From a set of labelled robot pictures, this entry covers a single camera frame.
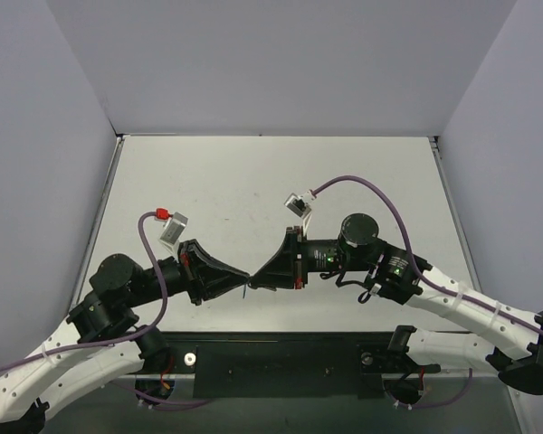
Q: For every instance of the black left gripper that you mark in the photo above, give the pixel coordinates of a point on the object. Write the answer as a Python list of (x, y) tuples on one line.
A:
[(190, 272)]

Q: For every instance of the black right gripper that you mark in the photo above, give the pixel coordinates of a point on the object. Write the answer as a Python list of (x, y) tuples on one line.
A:
[(294, 258)]

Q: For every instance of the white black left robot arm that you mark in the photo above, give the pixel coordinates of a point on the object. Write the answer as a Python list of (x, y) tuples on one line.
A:
[(101, 338)]

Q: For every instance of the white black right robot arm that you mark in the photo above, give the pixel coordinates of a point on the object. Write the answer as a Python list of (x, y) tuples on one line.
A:
[(495, 337)]

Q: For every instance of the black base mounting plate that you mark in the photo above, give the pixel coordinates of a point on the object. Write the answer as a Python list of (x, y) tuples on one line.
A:
[(284, 364)]

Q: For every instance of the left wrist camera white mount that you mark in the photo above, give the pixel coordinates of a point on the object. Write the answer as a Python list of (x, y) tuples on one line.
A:
[(173, 227)]

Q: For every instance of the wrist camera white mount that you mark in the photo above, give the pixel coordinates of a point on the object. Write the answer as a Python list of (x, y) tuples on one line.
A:
[(173, 227), (300, 205)]

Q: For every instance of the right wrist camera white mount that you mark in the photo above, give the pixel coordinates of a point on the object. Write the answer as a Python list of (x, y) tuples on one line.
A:
[(300, 205)]

